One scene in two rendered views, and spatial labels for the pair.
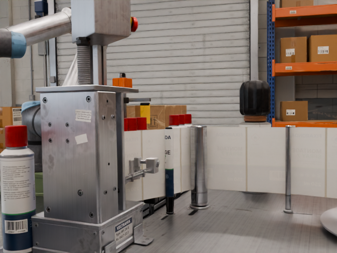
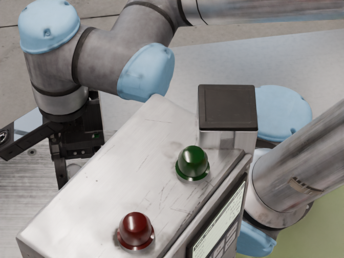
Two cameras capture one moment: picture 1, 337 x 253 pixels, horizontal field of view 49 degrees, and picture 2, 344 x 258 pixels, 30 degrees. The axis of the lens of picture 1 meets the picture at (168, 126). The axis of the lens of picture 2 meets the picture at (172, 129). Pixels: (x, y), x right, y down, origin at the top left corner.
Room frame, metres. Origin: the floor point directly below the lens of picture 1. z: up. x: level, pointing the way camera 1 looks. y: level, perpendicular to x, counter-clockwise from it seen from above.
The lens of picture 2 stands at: (0.89, -0.08, 1.87)
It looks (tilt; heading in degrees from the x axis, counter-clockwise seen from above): 51 degrees down; 67
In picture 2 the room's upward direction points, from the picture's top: 1 degrees clockwise
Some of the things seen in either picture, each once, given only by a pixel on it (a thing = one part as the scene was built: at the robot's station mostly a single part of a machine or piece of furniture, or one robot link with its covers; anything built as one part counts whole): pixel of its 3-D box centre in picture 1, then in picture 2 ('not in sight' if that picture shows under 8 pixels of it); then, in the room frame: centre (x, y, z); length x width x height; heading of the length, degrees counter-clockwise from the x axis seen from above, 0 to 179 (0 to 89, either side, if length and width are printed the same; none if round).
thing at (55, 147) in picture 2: not in sight; (72, 123); (0.98, 0.53, 1.14); 0.09 x 0.08 x 0.12; 167
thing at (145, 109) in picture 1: (145, 113); not in sight; (1.04, 0.07, 1.09); 0.03 x 0.01 x 0.06; 67
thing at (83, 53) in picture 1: (83, 80); not in sight; (0.92, 0.21, 1.18); 0.04 x 0.04 x 0.21
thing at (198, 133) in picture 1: (198, 166); not in sight; (0.83, -0.07, 0.97); 0.05 x 0.05 x 0.19
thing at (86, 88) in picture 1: (90, 89); not in sight; (0.61, 0.13, 1.14); 0.14 x 0.11 x 0.01; 157
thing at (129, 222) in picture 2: not in sight; (135, 229); (0.95, 0.14, 1.49); 0.03 x 0.03 x 0.02
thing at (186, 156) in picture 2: not in sight; (192, 161); (1.01, 0.17, 1.49); 0.03 x 0.03 x 0.02
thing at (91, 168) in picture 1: (89, 167); not in sight; (0.61, 0.13, 1.01); 0.14 x 0.13 x 0.26; 157
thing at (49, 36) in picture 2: not in sight; (55, 46); (0.98, 0.53, 1.30); 0.09 x 0.08 x 0.11; 137
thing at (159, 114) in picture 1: (153, 133); not in sight; (1.79, 0.07, 0.99); 0.30 x 0.24 x 0.27; 159
